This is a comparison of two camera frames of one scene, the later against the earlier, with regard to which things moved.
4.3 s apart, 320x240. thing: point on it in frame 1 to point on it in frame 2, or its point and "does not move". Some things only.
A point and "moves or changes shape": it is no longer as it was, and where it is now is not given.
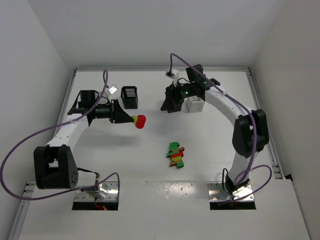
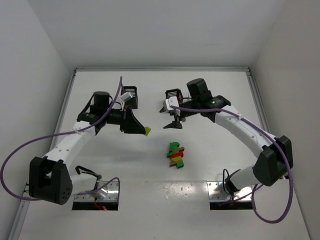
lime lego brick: x=135 y=117 moves or changes shape
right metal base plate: x=216 y=193 does not move
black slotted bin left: x=129 y=95 does not move
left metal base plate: x=107 y=191 does not move
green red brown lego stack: x=176 y=154 does not move
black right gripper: x=172 y=96 to x=177 y=115
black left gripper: x=114 y=111 to x=125 y=120
